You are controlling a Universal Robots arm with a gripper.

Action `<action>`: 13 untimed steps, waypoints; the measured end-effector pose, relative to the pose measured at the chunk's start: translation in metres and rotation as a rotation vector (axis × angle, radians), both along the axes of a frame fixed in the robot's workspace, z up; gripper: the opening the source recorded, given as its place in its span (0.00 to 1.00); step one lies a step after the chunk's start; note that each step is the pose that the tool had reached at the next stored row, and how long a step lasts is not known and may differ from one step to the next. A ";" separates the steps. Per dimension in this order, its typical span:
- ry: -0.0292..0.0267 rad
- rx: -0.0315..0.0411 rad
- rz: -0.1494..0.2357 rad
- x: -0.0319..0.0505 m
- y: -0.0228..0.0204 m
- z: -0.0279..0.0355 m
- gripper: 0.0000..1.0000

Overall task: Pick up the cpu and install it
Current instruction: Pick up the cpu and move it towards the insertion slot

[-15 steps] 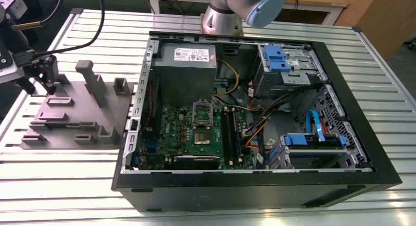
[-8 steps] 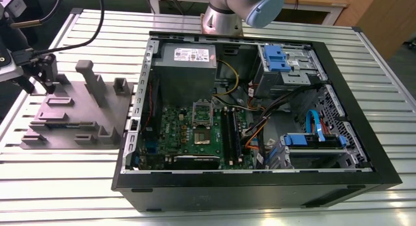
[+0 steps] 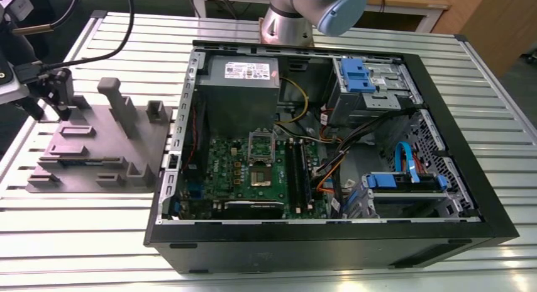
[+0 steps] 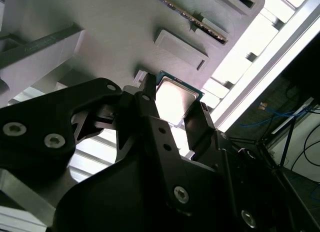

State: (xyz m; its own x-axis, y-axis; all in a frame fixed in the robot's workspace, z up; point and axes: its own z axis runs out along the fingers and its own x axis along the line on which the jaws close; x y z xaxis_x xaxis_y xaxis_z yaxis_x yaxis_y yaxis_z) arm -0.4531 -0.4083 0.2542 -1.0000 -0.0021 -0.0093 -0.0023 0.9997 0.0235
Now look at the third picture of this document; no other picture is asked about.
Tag grey power supply unit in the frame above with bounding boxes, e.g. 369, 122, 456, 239
196, 55, 281, 133

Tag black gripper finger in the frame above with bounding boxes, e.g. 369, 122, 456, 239
19, 95, 45, 123
40, 67, 73, 121

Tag black PC case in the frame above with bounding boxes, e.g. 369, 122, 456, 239
144, 39, 521, 274

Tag grey metal drive cage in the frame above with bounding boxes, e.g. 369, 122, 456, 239
327, 55, 422, 126

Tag black RAM stick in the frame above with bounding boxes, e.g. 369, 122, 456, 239
57, 159, 107, 166

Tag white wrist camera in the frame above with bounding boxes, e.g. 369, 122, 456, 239
0, 60, 31, 106

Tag green motherboard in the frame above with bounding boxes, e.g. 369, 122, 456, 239
175, 133, 333, 220

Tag black sleeved cable bundle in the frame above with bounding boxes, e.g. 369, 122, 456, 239
315, 108, 422, 177

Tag black graphics card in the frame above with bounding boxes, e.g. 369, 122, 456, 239
212, 199, 284, 220

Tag grey parts rack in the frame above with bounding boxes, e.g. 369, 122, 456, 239
25, 77, 177, 194

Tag CPU socket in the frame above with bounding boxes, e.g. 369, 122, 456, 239
249, 166, 275, 188

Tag grey square box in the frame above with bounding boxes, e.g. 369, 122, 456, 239
0, 0, 35, 22

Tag orange power wires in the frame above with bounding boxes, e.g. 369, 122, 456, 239
313, 171, 339, 196

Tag metal socket cover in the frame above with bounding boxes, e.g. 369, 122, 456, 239
248, 130, 277, 166

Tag wooden cabinet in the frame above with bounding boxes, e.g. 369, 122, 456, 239
432, 0, 537, 76

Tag yellow wire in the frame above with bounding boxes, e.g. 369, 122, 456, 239
275, 77, 311, 125

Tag thick black cable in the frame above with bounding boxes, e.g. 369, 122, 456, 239
15, 0, 137, 84

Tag grey metal disk bay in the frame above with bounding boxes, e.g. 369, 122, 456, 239
340, 172, 482, 223

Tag hard disk in blue carrier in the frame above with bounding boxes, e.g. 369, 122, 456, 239
361, 173, 448, 194

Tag blue flat wire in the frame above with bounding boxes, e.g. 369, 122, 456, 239
393, 140, 421, 184

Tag blue drive bay latch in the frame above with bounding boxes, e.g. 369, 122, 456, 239
340, 57, 377, 94

